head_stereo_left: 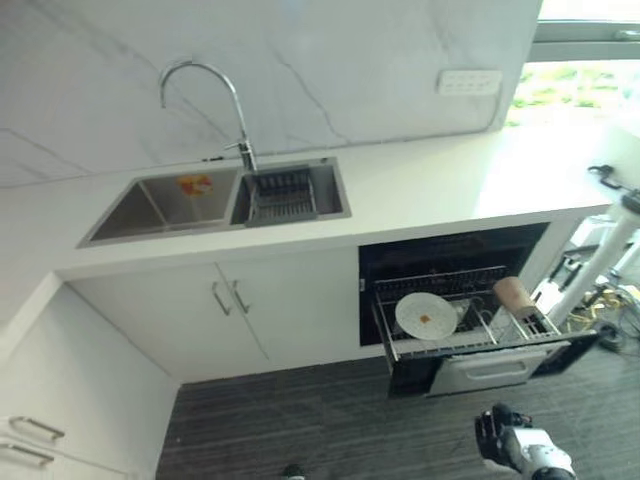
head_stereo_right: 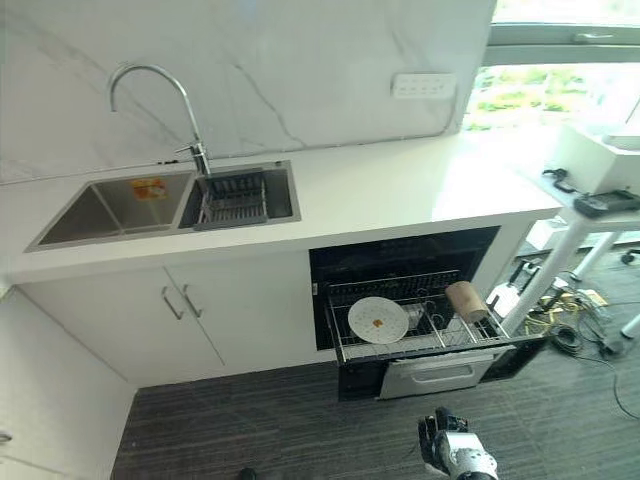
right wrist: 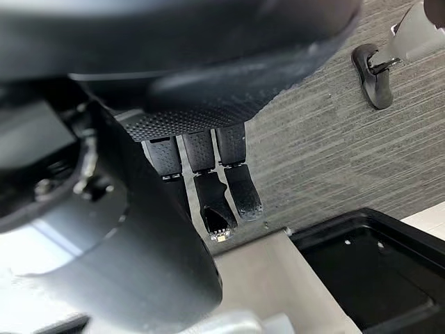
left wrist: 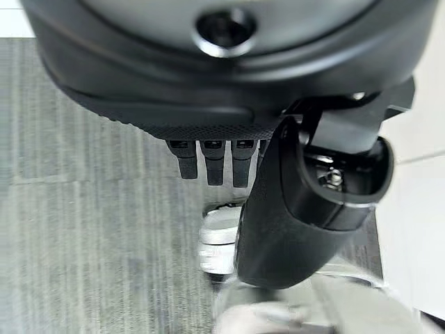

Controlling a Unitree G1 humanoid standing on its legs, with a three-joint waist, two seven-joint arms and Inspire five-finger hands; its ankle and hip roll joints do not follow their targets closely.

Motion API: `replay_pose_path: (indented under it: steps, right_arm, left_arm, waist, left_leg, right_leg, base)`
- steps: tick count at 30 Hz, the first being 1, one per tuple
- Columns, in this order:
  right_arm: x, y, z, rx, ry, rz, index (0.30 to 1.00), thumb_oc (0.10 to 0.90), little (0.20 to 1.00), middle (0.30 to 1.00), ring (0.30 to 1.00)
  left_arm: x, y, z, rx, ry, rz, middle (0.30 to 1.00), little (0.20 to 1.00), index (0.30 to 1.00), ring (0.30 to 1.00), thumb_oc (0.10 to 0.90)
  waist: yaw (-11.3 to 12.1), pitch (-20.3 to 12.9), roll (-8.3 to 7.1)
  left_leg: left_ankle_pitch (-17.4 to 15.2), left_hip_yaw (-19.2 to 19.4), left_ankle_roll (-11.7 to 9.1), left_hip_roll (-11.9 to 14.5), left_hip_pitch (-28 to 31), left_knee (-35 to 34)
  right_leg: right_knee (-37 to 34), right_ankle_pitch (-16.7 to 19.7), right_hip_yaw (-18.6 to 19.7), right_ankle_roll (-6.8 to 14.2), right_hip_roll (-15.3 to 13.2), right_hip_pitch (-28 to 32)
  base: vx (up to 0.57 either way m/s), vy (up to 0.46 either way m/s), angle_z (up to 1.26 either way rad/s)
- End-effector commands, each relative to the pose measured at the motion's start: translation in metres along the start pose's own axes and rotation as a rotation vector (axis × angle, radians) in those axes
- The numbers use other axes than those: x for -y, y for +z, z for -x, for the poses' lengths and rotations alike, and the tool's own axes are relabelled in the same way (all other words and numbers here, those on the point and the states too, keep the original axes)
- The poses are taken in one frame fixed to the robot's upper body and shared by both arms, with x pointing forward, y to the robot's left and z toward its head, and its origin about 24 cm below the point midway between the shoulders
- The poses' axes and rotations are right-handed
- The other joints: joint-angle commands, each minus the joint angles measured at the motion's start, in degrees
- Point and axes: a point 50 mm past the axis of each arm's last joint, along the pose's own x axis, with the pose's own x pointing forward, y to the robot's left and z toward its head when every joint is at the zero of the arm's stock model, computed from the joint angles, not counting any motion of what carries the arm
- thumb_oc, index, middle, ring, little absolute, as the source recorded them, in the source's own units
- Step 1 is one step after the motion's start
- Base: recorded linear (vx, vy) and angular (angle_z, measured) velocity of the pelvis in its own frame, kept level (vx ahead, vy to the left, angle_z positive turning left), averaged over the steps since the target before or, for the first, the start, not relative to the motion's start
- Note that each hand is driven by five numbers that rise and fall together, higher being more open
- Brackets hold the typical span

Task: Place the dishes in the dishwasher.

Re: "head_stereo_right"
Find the white table with legs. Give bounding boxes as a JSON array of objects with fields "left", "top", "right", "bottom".
[{"left": 498, "top": 164, "right": 640, "bottom": 342}]

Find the white power strip cable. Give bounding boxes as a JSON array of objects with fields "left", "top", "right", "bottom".
[{"left": 433, "top": 94, "right": 460, "bottom": 137}]

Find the grey window handle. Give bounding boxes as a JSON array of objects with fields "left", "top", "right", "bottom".
[{"left": 573, "top": 31, "right": 620, "bottom": 45}]

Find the orange sink sticker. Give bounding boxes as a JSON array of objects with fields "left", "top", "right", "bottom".
[{"left": 130, "top": 177, "right": 169, "bottom": 202}]

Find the black handheld device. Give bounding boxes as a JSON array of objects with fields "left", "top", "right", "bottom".
[{"left": 572, "top": 191, "right": 640, "bottom": 218}]

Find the white cabinet door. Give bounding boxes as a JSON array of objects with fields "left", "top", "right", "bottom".
[
  {"left": 17, "top": 267, "right": 226, "bottom": 386},
  {"left": 164, "top": 252, "right": 324, "bottom": 366}
]

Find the dark grey drain rack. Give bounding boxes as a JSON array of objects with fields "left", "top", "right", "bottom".
[{"left": 193, "top": 169, "right": 269, "bottom": 233}]

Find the wooden cylinder cup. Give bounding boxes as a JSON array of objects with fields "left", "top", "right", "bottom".
[{"left": 445, "top": 280, "right": 489, "bottom": 323}]

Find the chrome gooseneck faucet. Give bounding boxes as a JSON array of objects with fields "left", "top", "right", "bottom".
[{"left": 108, "top": 63, "right": 213, "bottom": 177}]

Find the white wall power strip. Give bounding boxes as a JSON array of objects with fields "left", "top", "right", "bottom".
[{"left": 390, "top": 72, "right": 458, "bottom": 100}]

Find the white round plate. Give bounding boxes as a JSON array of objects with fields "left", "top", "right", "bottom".
[{"left": 347, "top": 296, "right": 408, "bottom": 346}]

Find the black built-in dishwasher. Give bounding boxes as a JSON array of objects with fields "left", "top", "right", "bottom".
[{"left": 308, "top": 225, "right": 547, "bottom": 402}]

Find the clear glass cup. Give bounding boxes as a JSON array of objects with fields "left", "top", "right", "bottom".
[{"left": 403, "top": 303, "right": 427, "bottom": 332}]

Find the silver cabinet door handle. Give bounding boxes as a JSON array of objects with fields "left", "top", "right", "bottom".
[
  {"left": 181, "top": 284, "right": 204, "bottom": 318},
  {"left": 159, "top": 285, "right": 184, "bottom": 320}
]

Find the black coiled floor cable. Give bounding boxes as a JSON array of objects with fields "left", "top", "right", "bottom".
[{"left": 548, "top": 324, "right": 584, "bottom": 355}]

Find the white small floor device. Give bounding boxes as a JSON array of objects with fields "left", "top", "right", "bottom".
[{"left": 487, "top": 283, "right": 521, "bottom": 317}]

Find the white box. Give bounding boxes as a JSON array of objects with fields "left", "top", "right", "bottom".
[{"left": 553, "top": 121, "right": 640, "bottom": 195}]

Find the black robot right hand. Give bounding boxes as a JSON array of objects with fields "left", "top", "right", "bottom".
[{"left": 417, "top": 406, "right": 482, "bottom": 474}]

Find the yellow floor cable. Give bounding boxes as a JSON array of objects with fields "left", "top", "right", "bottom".
[{"left": 524, "top": 289, "right": 609, "bottom": 334}]

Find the stainless steel double sink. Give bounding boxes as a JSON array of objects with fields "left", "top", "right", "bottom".
[{"left": 22, "top": 159, "right": 304, "bottom": 254}]

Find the wire dishwasher rack drawer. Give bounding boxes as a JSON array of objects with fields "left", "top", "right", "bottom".
[{"left": 323, "top": 269, "right": 516, "bottom": 365}]

